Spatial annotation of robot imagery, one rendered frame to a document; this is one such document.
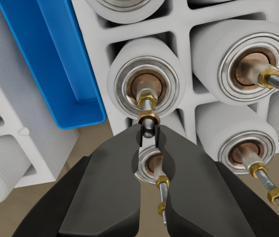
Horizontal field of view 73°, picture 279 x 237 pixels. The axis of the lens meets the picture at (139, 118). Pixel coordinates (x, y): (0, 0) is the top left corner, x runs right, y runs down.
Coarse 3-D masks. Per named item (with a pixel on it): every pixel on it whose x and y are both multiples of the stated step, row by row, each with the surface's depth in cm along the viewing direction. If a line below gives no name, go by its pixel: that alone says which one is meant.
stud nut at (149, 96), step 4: (140, 96) 18; (144, 96) 18; (148, 96) 18; (152, 96) 18; (140, 100) 18; (144, 100) 18; (152, 100) 18; (156, 100) 18; (140, 104) 18; (152, 104) 18; (156, 104) 18; (140, 108) 18
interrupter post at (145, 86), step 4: (144, 80) 21; (148, 80) 21; (140, 84) 21; (144, 84) 20; (148, 84) 20; (152, 84) 21; (140, 88) 20; (144, 88) 19; (148, 88) 19; (152, 88) 19; (140, 92) 19; (144, 92) 19; (148, 92) 19; (152, 92) 19; (156, 92) 20; (136, 96) 20; (156, 96) 19; (136, 100) 20
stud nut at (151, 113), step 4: (140, 112) 15; (144, 112) 15; (148, 112) 15; (152, 112) 15; (140, 116) 15; (144, 116) 15; (148, 116) 15; (152, 116) 15; (156, 116) 15; (140, 120) 15; (152, 120) 15; (156, 120) 15; (140, 124) 15; (156, 124) 15
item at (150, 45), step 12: (144, 36) 29; (156, 36) 33; (132, 48) 21; (144, 48) 20; (156, 48) 20; (168, 48) 24; (120, 60) 21; (168, 60) 21; (108, 72) 22; (180, 72) 21; (108, 84) 22; (180, 84) 22; (180, 96) 23; (120, 108) 24
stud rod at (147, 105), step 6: (144, 102) 18; (150, 102) 18; (144, 108) 17; (150, 108) 16; (144, 120) 15; (150, 120) 14; (144, 126) 14; (150, 126) 14; (144, 132) 14; (150, 132) 14
